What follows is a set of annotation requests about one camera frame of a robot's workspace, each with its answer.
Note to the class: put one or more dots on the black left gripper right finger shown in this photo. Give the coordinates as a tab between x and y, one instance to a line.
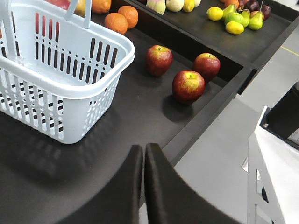
169	199

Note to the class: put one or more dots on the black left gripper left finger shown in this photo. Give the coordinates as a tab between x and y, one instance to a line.
118	201

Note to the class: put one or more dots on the light blue plastic basket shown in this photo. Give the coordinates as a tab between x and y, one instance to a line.
58	70

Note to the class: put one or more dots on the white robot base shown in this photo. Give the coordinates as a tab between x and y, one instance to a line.
273	164

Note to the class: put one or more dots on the black wooden fruit display table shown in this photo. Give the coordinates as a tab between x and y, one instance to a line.
43	181

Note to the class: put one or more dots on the black right display tray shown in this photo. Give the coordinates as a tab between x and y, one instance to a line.
189	33

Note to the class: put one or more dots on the small orange left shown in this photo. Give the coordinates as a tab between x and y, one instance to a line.
116	22

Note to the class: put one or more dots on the small orange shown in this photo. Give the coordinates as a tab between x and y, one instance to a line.
131	15
116	22

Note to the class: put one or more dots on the yellow lemon front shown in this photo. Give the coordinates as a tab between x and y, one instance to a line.
234	28

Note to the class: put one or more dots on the small orange right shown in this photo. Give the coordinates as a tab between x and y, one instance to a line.
131	15

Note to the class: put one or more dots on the yellow lemon middle right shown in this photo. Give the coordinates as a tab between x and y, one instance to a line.
214	13

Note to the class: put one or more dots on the pink peach in tray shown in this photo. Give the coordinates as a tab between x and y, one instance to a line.
158	6

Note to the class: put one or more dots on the white melon lower left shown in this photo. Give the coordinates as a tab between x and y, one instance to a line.
174	5

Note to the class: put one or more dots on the yellow lemon by melons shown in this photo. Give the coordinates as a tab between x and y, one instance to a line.
188	5

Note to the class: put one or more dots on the yellow orange fruit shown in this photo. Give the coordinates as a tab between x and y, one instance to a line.
80	8

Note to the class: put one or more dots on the large orange with navel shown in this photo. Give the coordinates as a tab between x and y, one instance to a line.
101	6

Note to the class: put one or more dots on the green pear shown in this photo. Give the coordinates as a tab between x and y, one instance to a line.
256	20

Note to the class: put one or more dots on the pink red apple right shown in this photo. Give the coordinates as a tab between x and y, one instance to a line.
64	4

